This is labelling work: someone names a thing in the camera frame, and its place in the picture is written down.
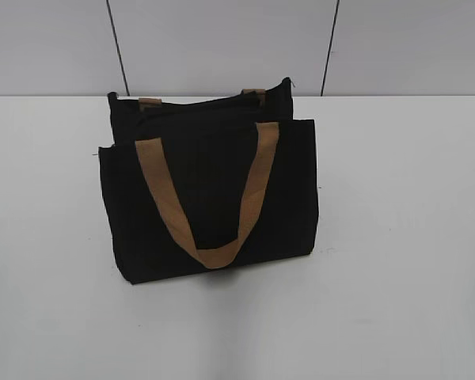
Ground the black canvas tote bag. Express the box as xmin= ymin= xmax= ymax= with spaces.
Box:
xmin=98 ymin=78 xmax=319 ymax=284

